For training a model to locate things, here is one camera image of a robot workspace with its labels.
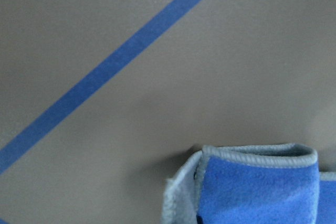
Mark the blue grey towel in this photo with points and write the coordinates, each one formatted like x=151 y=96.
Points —
x=251 y=184

